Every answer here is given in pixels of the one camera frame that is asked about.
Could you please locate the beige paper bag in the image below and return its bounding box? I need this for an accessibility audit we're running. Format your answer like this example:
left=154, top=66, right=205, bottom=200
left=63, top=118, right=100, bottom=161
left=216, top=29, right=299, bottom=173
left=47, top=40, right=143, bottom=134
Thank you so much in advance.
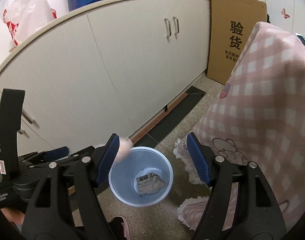
left=135, top=173, right=166, bottom=195

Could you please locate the light blue trash bin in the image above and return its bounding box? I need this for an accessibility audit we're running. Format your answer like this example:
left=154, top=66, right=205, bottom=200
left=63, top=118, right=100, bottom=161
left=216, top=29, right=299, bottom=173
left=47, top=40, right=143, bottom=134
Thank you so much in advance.
left=108, top=146, right=174, bottom=207

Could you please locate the person left hand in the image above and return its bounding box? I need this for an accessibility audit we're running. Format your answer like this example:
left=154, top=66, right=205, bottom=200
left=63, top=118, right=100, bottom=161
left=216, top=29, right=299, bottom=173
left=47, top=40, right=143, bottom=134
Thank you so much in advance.
left=1, top=207, right=25, bottom=225

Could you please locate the white low cabinet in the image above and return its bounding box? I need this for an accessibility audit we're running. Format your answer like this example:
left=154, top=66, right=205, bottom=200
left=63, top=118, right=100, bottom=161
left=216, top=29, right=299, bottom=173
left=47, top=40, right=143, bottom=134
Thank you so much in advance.
left=0, top=0, right=210, bottom=155

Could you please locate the white red plastic bag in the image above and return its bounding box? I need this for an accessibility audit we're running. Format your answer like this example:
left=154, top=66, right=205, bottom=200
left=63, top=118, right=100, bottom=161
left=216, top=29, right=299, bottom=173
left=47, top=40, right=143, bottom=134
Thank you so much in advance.
left=0, top=0, right=57, bottom=45

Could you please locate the brown cardboard box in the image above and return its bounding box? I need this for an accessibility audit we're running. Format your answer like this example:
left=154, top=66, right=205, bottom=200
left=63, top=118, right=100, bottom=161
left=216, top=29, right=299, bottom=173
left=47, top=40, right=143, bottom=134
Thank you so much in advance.
left=207, top=0, right=267, bottom=85

